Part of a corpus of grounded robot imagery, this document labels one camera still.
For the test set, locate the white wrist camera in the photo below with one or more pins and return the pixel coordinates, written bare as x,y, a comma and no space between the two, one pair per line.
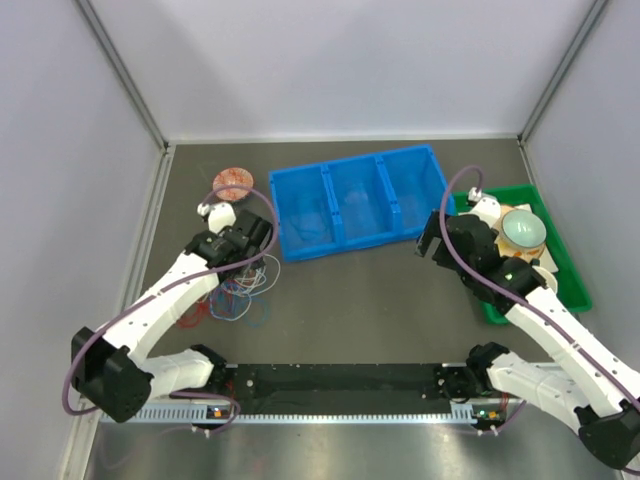
217,216
486,207

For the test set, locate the green plastic tray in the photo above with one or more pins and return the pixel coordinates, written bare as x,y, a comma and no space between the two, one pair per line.
571,290

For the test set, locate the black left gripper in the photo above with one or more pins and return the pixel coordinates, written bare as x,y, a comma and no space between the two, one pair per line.
256,254

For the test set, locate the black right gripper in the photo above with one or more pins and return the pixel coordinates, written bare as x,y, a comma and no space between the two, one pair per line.
430,231

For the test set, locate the white cup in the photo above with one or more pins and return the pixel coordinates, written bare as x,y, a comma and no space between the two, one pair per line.
545,278

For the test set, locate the tan patterned plate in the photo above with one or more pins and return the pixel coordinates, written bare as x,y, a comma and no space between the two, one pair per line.
511,249

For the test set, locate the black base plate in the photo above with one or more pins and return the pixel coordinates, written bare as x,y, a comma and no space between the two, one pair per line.
343,389

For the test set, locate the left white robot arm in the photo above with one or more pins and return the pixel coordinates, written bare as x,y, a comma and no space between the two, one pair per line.
112,366

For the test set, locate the aluminium frame post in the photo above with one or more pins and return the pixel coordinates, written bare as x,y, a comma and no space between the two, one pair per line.
593,17
117,64

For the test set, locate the aluminium frame right post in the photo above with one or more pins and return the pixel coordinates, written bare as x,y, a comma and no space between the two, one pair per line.
593,17

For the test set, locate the light green bowl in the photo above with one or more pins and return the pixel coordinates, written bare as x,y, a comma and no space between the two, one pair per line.
523,229

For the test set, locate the red patterned small plate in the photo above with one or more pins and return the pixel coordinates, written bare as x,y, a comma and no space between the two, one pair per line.
233,184

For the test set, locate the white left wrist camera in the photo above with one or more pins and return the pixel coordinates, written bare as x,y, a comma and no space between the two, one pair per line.
217,216

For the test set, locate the blue three-compartment bin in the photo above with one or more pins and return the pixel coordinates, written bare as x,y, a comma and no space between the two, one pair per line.
356,202

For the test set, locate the aluminium frame left post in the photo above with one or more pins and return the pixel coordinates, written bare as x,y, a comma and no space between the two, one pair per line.
117,64

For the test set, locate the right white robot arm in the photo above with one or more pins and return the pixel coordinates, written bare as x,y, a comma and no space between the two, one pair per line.
596,396

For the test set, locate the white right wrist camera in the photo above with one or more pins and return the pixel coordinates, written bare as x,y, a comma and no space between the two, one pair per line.
486,207

